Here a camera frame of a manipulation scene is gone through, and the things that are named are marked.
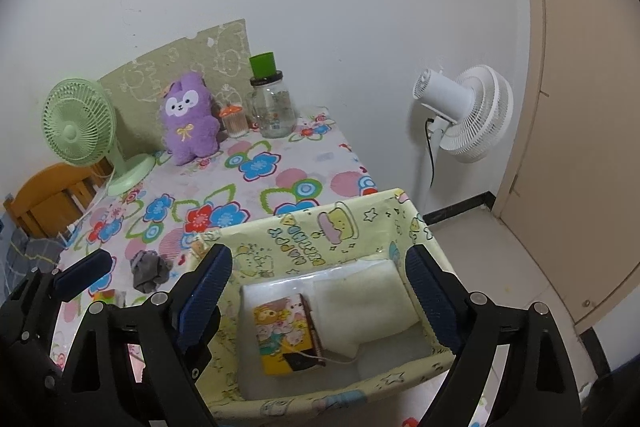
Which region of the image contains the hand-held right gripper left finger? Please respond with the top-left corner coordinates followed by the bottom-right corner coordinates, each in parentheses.
top-left (64, 243), bottom-right (236, 427)

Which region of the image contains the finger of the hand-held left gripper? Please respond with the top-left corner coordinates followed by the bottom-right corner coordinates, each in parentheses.
top-left (0, 249), bottom-right (114, 358)

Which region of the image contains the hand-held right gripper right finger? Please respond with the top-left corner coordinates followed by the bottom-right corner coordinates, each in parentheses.
top-left (404, 244), bottom-right (583, 427)

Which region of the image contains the yellow cartoon fabric storage box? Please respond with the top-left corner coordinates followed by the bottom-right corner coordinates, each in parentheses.
top-left (192, 188), bottom-right (457, 427)

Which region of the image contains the grey plaid bedding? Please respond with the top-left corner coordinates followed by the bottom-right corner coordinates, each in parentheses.
top-left (0, 212), bottom-right (66, 288)

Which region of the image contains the grey cloth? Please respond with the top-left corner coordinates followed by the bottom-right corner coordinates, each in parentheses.
top-left (129, 249), bottom-right (173, 294)

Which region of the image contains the white towel in plastic wrap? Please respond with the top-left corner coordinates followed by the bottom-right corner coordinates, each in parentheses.
top-left (241, 258), bottom-right (427, 360)

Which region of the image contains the green desk fan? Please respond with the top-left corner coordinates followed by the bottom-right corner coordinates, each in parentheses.
top-left (41, 78), bottom-right (157, 196)

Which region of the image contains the floral tablecloth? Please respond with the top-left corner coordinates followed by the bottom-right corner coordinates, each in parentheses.
top-left (50, 107), bottom-right (421, 427)

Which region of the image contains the purple plush toy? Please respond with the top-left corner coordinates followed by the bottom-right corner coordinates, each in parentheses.
top-left (159, 72), bottom-right (224, 166)

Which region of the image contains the toothpick jar with mushroom lid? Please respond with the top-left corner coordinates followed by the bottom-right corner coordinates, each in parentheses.
top-left (220, 103), bottom-right (249, 138)

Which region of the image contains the white standing fan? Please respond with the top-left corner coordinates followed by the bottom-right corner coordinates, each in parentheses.
top-left (412, 64), bottom-right (514, 215)

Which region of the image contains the glass bottle with green cap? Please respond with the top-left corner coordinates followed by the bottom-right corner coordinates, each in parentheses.
top-left (247, 52), bottom-right (299, 139)

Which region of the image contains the green cartoon print board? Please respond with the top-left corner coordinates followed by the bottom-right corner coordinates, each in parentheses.
top-left (97, 19), bottom-right (249, 158)

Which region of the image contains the beige wooden door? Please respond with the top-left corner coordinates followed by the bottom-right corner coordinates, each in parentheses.
top-left (492, 0), bottom-right (640, 358)

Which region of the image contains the black fan cable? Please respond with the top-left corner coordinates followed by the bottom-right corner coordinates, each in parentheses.
top-left (425, 117), bottom-right (436, 188)

